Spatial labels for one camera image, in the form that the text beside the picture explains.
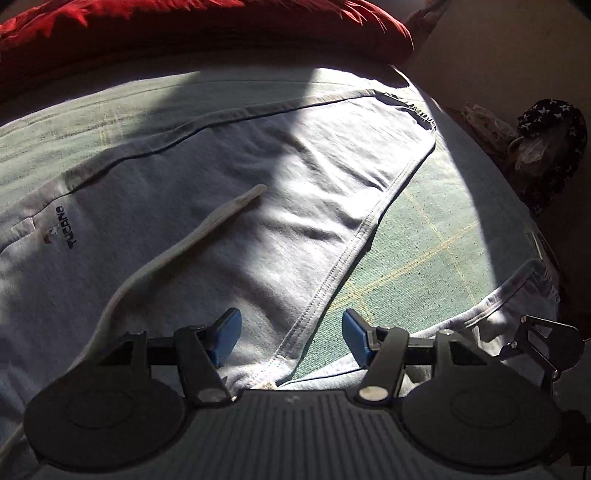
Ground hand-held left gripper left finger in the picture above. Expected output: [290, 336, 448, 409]
[99, 307, 243, 407]

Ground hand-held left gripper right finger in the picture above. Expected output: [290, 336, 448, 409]
[342, 308, 490, 403]

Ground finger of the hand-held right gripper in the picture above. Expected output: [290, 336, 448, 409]
[498, 315, 555, 365]

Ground grey sweatpants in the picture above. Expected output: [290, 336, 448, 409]
[0, 85, 561, 480]

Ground bed with green plaid sheet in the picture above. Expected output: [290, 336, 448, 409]
[0, 62, 561, 393]

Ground clear plastic bag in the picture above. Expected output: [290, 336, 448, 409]
[515, 134, 555, 176]

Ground dark star-print cloth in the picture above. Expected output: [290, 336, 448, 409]
[510, 98, 587, 217]

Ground red quilt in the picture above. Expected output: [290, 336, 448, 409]
[0, 0, 414, 97]

